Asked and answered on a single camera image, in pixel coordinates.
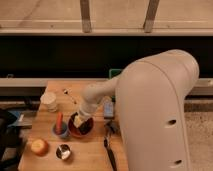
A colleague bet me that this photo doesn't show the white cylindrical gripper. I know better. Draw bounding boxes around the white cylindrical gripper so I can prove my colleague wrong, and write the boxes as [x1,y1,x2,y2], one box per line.
[73,101,98,128]

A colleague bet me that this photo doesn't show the black eraser block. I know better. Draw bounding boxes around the black eraser block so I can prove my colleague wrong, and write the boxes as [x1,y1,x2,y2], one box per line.
[79,119,93,135]

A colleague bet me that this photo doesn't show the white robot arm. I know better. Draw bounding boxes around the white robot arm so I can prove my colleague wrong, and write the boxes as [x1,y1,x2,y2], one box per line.
[74,50,199,171]

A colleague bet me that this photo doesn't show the orange bowl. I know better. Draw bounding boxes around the orange bowl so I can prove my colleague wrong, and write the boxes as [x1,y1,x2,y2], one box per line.
[68,113,93,138]

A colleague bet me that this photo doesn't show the orange carrot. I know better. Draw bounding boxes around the orange carrot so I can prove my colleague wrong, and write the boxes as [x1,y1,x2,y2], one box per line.
[56,112,63,134]

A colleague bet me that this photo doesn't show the metal spoon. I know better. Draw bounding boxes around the metal spoon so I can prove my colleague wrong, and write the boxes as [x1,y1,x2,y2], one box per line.
[62,89,77,104]

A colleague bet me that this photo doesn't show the small metal cup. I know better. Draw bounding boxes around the small metal cup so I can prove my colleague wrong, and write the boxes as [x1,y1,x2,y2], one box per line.
[56,144,71,160]

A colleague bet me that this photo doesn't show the blue sponge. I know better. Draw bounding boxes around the blue sponge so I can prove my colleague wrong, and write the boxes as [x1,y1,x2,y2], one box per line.
[103,101,114,118]

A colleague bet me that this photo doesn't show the white paper cup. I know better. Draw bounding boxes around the white paper cup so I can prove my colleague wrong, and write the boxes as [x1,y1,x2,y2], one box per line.
[40,92,57,112]

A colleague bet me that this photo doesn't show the red yellow apple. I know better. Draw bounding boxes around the red yellow apple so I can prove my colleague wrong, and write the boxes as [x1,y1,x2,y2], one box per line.
[31,139,49,156]

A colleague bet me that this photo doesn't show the green plastic bin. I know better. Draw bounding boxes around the green plastic bin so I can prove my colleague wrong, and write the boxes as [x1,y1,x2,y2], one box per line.
[109,69,122,79]

